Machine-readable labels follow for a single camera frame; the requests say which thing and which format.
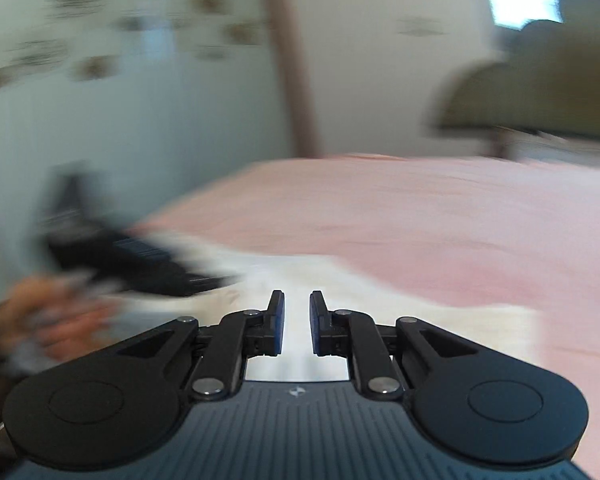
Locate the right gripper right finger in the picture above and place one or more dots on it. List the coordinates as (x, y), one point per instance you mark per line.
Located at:
(354, 336)

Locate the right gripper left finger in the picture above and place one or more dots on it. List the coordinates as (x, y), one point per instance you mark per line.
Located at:
(225, 348)

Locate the white wardrobe door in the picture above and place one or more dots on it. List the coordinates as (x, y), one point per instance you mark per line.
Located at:
(156, 97)

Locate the cream white pants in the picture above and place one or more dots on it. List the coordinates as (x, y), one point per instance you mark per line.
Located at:
(513, 330)

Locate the person's left hand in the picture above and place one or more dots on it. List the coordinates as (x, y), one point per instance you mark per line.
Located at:
(47, 321)

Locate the pink bed sheet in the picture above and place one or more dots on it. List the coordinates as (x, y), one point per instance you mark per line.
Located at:
(464, 232)

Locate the brown wooden door frame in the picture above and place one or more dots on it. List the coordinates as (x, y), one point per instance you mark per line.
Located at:
(285, 33)

